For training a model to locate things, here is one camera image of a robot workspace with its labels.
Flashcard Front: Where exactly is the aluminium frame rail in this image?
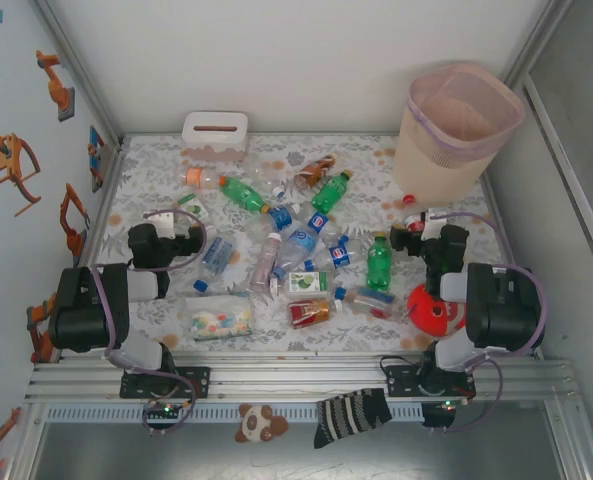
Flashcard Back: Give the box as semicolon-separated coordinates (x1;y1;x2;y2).
23;352;585;407

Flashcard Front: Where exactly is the green bottle orange cap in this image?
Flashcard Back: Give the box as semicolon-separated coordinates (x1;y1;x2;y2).
219;174;272;215

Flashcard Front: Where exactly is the orange claw wall sticker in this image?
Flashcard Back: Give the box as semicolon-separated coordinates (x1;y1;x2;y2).
0;132;42;217

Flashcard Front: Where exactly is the clear bottle light blue label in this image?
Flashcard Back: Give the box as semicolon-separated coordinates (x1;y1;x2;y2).
274;224;322;274

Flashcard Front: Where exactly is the pink drink bottle white cap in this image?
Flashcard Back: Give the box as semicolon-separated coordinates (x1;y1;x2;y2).
249;232;283;291

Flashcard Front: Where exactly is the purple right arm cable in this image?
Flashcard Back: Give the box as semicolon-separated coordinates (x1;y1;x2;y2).
428;209;548;434

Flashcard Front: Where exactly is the white pink tissue box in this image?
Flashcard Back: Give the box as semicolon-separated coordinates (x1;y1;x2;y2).
180;110;251;162

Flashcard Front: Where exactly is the blue orange wall sticker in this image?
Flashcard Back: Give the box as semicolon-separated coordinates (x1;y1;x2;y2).
86;125;106;194

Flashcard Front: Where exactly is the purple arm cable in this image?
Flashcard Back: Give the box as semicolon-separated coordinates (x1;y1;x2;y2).
428;209;548;434
91;207;208;437

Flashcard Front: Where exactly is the brown coffee bottle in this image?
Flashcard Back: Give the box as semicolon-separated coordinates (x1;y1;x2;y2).
293;153;338;190

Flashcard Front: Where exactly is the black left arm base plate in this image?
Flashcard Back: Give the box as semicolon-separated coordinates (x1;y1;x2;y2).
119;366;212;400

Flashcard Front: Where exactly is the left controller board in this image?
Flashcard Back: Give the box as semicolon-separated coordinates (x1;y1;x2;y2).
143;399;187;421

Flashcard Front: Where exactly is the pink bin liner bag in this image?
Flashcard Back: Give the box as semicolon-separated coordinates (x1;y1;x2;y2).
408;62;526;151

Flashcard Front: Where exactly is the clear bottle red label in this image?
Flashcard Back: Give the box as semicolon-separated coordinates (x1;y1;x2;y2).
286;297;345;331

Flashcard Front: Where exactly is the clear bottle red cap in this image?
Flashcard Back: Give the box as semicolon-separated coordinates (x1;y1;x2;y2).
400;193;430;234

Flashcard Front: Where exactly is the beige ribbed waste bin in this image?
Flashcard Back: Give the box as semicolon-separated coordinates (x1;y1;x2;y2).
392;62;526;207

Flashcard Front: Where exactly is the white slotted cable duct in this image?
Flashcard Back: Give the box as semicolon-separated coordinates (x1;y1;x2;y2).
45;403;425;425

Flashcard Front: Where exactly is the right controller board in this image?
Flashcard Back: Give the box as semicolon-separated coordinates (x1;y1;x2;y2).
422;399;465;430

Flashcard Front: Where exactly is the clear bottle blue cap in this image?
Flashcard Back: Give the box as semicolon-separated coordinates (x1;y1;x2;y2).
334;286;410;321

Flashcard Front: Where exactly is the panda plush toy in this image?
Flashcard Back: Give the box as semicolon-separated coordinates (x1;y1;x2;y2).
234;403;290;445

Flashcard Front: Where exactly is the red shark plush toy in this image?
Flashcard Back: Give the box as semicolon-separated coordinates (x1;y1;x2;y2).
406;282;470;337

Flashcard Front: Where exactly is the water bottle blue cap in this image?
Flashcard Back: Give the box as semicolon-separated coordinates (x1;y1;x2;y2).
193;235;240;293

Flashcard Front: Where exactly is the black white striped sock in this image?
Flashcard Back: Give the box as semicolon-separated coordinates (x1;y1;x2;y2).
313;387;394;450

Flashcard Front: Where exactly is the floral table mat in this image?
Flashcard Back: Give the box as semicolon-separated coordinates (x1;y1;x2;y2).
73;132;542;354

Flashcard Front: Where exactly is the aluminium frame post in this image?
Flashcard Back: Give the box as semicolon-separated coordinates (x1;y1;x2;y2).
31;0;128;151
495;0;576;101

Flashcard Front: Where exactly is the crushed clear bottle white cap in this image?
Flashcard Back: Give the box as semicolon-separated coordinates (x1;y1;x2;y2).
245;159;288;199

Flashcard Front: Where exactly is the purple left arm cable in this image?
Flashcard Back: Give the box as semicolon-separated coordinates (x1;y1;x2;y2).
91;207;208;437

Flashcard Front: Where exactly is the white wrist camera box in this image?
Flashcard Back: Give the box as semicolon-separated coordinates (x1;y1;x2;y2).
149;211;177;236
422;210;447;240

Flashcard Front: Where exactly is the plastic bag of colourful pieces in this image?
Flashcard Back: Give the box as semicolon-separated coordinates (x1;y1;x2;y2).
183;293;255;342

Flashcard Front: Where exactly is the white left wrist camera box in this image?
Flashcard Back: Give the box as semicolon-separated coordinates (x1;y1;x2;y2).
149;211;177;236

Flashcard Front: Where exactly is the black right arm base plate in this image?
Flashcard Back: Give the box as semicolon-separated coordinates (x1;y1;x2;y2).
384;363;477;400

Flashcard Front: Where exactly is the controller board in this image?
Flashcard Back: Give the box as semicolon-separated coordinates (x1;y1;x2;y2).
143;399;187;421
422;399;465;430

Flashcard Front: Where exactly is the clear bottle lime label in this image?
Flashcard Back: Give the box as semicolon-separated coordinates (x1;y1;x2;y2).
269;270;335;301

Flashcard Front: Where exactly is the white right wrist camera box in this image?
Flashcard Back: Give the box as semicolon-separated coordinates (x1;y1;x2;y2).
422;210;447;240

